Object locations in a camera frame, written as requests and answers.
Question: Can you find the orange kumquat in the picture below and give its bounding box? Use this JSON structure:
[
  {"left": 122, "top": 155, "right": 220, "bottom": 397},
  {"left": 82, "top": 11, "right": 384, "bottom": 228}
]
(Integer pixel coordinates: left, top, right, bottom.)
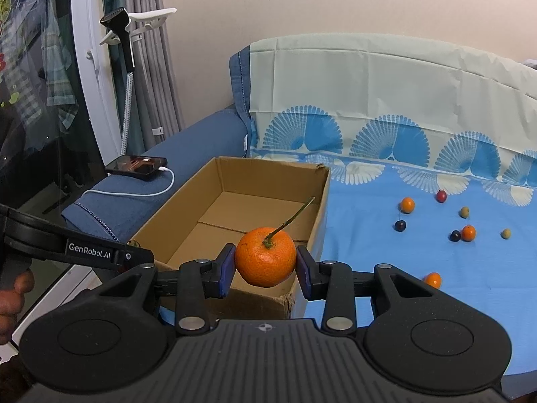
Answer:
[
  {"left": 460, "top": 225, "right": 477, "bottom": 242},
  {"left": 423, "top": 272, "right": 442, "bottom": 289},
  {"left": 399, "top": 196, "right": 415, "bottom": 214}
]

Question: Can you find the orange with stem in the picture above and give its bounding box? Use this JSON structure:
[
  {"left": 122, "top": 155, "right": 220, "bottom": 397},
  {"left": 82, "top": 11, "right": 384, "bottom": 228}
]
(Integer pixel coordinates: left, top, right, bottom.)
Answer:
[{"left": 234, "top": 196, "right": 315, "bottom": 288}]

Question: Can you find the blue white patterned cloth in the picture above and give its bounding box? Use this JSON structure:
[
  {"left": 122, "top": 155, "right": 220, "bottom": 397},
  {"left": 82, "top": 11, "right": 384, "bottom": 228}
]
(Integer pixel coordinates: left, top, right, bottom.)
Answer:
[{"left": 249, "top": 34, "right": 536, "bottom": 374}]

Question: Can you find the brown longan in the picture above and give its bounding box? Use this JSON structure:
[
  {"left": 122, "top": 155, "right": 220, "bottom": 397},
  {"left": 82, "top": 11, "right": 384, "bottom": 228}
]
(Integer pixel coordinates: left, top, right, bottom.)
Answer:
[
  {"left": 459, "top": 207, "right": 470, "bottom": 218},
  {"left": 501, "top": 228, "right": 511, "bottom": 239}
]

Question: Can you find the black smartphone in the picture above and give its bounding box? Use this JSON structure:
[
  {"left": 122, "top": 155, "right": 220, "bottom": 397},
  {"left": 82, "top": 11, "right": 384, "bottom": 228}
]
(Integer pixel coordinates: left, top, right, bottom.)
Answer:
[{"left": 105, "top": 155, "right": 167, "bottom": 181}]

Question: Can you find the blue sofa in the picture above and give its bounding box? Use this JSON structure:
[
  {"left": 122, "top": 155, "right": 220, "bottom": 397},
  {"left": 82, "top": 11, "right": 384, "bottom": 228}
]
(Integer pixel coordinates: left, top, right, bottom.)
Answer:
[{"left": 62, "top": 47, "right": 252, "bottom": 242}]

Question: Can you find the black garment steamer head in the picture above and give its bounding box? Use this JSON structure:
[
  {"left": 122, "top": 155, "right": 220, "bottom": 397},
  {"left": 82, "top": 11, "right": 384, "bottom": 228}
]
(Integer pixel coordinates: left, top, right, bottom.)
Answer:
[{"left": 99, "top": 7, "right": 135, "bottom": 74}]

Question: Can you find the person's left hand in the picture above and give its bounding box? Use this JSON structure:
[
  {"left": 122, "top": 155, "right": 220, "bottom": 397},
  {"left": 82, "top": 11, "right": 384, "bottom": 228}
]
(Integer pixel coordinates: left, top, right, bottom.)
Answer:
[{"left": 0, "top": 269, "right": 35, "bottom": 346}]

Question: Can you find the white charging cable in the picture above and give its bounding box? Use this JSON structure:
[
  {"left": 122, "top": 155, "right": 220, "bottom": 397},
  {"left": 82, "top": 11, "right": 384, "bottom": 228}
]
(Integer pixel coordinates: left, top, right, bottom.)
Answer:
[{"left": 74, "top": 166, "right": 176, "bottom": 209}]

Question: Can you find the white door frame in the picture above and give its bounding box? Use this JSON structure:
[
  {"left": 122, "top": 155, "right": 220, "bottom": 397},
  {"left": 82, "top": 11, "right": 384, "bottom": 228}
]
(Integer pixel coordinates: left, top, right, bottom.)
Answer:
[{"left": 71, "top": 0, "right": 121, "bottom": 164}]

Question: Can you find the dark grape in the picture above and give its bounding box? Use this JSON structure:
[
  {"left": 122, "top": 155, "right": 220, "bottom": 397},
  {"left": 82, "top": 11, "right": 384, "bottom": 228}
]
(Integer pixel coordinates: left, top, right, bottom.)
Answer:
[
  {"left": 450, "top": 230, "right": 461, "bottom": 242},
  {"left": 394, "top": 220, "right": 407, "bottom": 232}
]

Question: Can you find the white steamer hanger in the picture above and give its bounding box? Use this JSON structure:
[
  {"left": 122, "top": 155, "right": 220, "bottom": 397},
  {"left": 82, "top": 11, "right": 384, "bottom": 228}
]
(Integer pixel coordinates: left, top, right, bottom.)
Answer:
[{"left": 98, "top": 6, "right": 179, "bottom": 47}]

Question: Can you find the grey curtain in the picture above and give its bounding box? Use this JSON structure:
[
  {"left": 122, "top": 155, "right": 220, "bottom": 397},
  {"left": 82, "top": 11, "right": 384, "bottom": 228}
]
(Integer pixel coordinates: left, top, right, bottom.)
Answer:
[{"left": 104, "top": 0, "right": 182, "bottom": 154}]

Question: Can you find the red cherry tomato far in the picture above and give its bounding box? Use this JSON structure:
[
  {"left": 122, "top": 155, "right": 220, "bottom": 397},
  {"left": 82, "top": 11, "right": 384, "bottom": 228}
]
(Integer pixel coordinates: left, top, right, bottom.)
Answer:
[{"left": 435, "top": 189, "right": 447, "bottom": 203}]

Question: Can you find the braided steamer hose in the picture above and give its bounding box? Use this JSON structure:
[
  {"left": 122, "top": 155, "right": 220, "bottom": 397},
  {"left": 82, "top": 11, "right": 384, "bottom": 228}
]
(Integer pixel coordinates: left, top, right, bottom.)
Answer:
[{"left": 119, "top": 71, "right": 135, "bottom": 158}]

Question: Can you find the brown cardboard box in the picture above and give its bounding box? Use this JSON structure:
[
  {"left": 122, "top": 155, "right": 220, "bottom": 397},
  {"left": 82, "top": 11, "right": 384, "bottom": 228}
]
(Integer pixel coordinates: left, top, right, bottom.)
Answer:
[{"left": 128, "top": 155, "right": 332, "bottom": 323}]

